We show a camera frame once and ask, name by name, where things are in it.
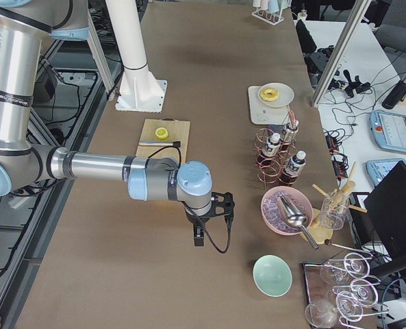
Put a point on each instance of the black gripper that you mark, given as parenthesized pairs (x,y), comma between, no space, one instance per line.
(195,218)

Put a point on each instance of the tea bottle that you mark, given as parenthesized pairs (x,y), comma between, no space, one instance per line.
(293,168)
(271,148)
(289,131)

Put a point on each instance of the white robot base pillar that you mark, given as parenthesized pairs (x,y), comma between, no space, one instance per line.
(139,90)

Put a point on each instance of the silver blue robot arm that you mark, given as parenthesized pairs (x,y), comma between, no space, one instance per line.
(23,26)

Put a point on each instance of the white rabbit tray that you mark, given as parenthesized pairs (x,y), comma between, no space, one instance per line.
(270,112)

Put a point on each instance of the dark rectangular tray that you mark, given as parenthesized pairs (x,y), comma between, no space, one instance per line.
(334,305)

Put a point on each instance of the mint green bowl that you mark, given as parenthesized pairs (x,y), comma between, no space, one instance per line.
(272,275)

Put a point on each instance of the pink ice bowl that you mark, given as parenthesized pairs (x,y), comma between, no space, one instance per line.
(271,214)

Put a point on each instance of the steel ice scoop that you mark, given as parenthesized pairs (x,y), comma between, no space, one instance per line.
(295,218)

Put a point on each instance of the steel muddler rod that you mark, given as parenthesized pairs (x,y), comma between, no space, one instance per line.
(155,144)

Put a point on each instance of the half lemon slice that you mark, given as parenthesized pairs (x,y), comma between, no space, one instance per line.
(161,133)

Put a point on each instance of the glass mug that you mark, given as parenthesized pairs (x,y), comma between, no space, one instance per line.
(333,212)

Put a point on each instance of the wooden mug tree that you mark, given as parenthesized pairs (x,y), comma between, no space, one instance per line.
(322,233)

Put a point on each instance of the glazed donut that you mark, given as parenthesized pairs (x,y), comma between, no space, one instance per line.
(269,94)

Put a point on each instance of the white round plate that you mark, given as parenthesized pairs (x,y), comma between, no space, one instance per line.
(286,95)

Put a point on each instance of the wine glass rack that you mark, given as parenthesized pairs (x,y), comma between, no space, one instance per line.
(353,265)

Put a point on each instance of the blue teach pendant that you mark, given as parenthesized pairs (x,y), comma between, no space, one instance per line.
(389,130)
(378,169)

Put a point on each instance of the black monitor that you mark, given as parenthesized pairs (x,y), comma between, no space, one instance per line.
(386,207)

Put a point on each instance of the black water bottle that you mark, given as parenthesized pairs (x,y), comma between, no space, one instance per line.
(396,95)

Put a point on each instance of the copper wire bottle rack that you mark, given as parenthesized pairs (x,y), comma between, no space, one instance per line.
(269,174)

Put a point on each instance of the white wire cup rack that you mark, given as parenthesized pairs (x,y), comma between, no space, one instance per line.
(269,11)

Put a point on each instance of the aluminium frame post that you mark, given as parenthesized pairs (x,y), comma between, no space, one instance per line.
(357,13)

